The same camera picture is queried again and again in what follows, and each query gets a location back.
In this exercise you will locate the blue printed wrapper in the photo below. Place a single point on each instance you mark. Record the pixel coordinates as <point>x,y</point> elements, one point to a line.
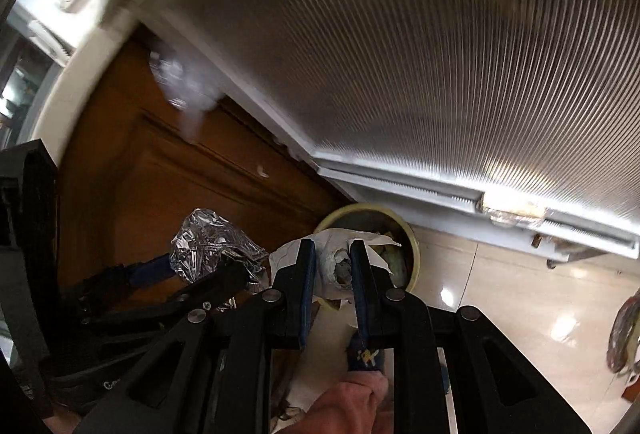
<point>367,359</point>

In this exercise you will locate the grey pink round object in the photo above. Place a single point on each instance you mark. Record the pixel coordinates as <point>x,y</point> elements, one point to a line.
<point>625,334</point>

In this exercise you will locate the white plastic bag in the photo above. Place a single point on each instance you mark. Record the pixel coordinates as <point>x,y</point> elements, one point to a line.
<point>325,354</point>

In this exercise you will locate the pale yellow waste bin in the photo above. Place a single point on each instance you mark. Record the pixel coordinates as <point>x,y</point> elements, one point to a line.
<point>411,259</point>

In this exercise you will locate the clear plastic bag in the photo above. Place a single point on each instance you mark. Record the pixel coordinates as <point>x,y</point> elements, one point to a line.
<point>182,84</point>

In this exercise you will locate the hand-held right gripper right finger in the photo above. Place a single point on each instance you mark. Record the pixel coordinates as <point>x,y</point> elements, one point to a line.
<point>361,294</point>

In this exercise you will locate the white paper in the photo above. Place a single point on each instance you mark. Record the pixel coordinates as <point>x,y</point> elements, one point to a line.
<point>332,264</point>

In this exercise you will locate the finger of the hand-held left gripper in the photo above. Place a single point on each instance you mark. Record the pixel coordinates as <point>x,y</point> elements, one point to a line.
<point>150,271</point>
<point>210,286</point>

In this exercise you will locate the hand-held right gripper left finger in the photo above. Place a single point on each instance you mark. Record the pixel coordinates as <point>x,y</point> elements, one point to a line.
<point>306,294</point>

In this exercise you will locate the aluminium foil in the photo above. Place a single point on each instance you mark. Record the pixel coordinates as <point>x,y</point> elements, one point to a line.
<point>205,239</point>

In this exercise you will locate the clear plastic wrapper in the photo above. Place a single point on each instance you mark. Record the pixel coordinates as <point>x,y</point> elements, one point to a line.
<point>510,211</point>

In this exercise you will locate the wooden cabinet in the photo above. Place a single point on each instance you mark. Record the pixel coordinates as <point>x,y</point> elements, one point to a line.
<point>150,174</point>

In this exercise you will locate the person's pink trouser leg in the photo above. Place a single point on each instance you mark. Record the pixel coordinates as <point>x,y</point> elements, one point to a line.
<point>345,409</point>

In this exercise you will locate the small white paper scrap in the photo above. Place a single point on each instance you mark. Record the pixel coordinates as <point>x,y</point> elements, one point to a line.
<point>262,172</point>

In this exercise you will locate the white door frame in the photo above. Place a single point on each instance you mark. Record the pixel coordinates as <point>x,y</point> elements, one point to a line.
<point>55,99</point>

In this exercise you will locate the white framed ribbed glass door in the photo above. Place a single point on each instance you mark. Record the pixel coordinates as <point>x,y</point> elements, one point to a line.
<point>425,64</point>

